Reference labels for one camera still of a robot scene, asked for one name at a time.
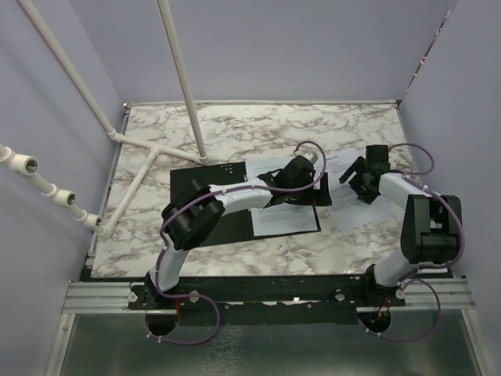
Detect white folder black inside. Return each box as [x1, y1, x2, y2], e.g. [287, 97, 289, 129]
[170, 162, 321, 248]

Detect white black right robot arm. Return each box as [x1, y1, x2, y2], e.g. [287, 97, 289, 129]
[339, 145, 465, 306]

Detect white paper sheets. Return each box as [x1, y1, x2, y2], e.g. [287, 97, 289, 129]
[326, 149, 394, 231]

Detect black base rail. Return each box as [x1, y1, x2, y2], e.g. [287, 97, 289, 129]
[128, 274, 405, 325]

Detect aluminium rail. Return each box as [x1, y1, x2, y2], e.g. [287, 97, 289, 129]
[63, 278, 475, 314]

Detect white pipe frame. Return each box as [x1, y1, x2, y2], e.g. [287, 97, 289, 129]
[0, 0, 211, 238]

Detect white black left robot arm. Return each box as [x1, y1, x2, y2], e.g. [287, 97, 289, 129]
[145, 155, 332, 309]

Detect printed paper sheet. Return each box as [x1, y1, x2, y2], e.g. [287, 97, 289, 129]
[246, 157, 319, 237]

